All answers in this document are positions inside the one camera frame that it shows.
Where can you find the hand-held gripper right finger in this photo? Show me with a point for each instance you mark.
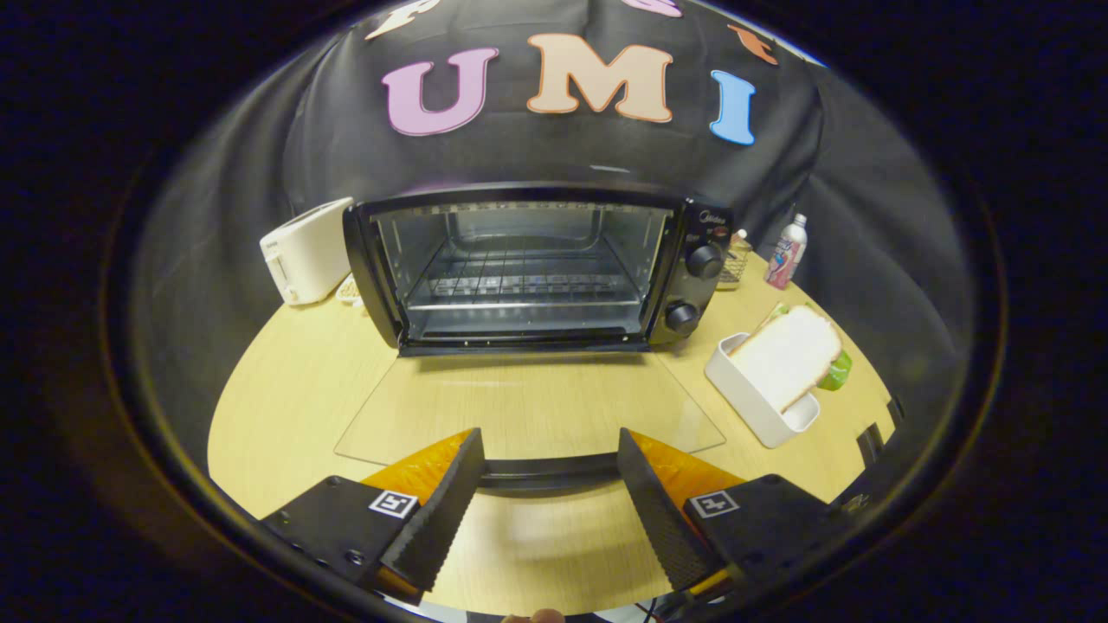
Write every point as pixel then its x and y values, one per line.
pixel 658 510

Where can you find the black toaster oven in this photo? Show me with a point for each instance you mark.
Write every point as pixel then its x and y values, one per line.
pixel 692 294

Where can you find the bread and lettuce sandwich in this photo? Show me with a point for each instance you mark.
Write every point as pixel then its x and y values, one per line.
pixel 783 355

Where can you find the small white dish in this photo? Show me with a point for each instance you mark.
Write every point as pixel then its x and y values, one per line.
pixel 351 292

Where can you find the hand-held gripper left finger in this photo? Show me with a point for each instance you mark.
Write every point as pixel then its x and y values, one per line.
pixel 441 510

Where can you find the white plastic tray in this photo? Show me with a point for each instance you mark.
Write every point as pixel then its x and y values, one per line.
pixel 753 407

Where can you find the black table edge clamp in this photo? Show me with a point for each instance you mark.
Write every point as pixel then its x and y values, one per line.
pixel 896 410
pixel 870 443

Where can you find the black backdrop cloth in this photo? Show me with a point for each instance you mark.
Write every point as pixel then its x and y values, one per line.
pixel 537 156

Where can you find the pink labelled bottle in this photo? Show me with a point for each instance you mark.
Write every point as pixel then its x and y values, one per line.
pixel 786 255

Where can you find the white pop-up toaster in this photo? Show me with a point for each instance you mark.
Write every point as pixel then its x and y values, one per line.
pixel 307 251

